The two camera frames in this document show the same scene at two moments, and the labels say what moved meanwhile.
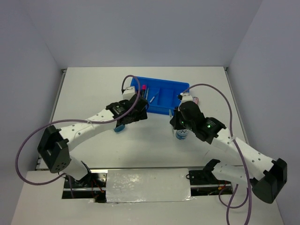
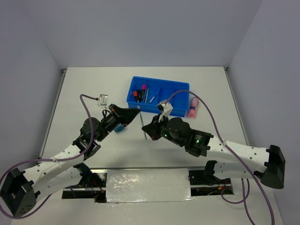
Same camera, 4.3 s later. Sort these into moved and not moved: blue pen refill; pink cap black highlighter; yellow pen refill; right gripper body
Moved: right gripper body
Not moved: yellow pen refill; blue pen refill; pink cap black highlighter
